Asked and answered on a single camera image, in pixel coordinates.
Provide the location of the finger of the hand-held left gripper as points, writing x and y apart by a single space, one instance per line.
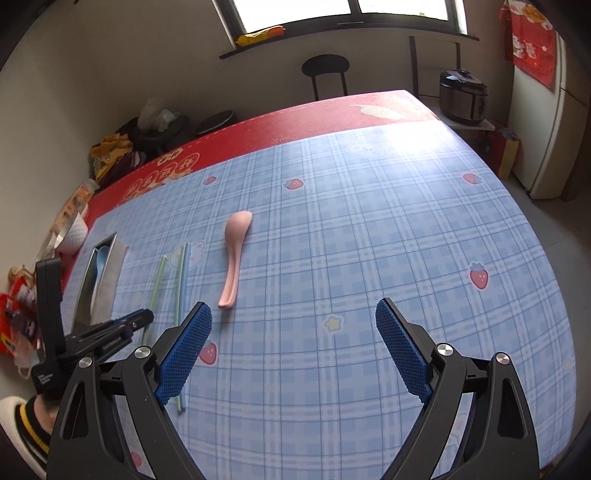
131 319
115 344

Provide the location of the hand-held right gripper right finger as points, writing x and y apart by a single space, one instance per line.
404 355

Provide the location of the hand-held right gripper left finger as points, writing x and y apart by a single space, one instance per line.
182 357

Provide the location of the green chopstick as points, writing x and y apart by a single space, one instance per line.
157 286
184 267

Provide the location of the metal utensil tray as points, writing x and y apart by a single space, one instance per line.
108 281

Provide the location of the pink spoon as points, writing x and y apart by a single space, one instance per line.
235 249

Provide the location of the person's left forearm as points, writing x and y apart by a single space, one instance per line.
23 429

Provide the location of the red snack bag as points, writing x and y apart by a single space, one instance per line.
14 318

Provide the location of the plastic-wrapped bowl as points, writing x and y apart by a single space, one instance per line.
47 242

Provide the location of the white bowl with soup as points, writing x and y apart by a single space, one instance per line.
74 233

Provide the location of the orange snack packet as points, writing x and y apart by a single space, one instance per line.
74 205

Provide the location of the blue plaid table mat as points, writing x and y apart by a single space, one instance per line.
346 230

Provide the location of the pile of yellow clothes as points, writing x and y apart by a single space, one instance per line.
113 157

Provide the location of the dark low stool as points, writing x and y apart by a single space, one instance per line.
166 134

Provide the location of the clear plastic bag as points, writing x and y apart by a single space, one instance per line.
157 115

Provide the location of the black round bin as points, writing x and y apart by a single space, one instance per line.
214 122

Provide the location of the red box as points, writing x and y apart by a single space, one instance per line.
505 152

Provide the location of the white small shelf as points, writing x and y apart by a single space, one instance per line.
466 125

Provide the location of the white fridge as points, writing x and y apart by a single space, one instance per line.
549 138

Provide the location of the black rice cooker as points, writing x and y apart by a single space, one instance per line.
464 97

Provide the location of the black round stool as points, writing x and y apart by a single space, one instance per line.
324 67

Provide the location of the yellow packet on windowsill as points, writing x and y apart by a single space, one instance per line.
259 37

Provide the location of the red hanging bag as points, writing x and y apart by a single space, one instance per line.
531 41

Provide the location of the window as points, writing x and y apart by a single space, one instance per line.
295 11

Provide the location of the black folding frame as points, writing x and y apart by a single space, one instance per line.
436 64

